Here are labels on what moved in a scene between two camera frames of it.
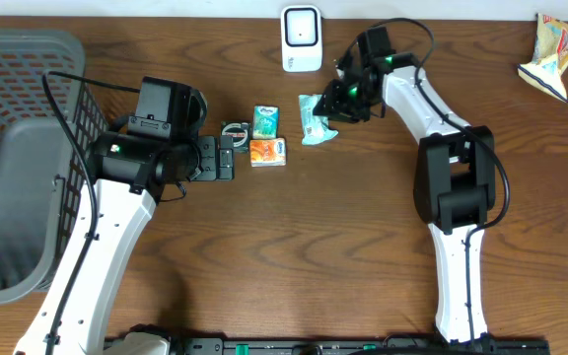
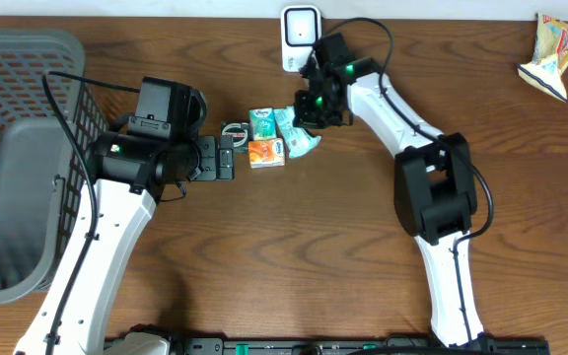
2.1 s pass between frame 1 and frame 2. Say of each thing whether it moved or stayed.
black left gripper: stayed
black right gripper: moved
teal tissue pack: stayed
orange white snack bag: stayed
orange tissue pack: stayed
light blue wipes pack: moved
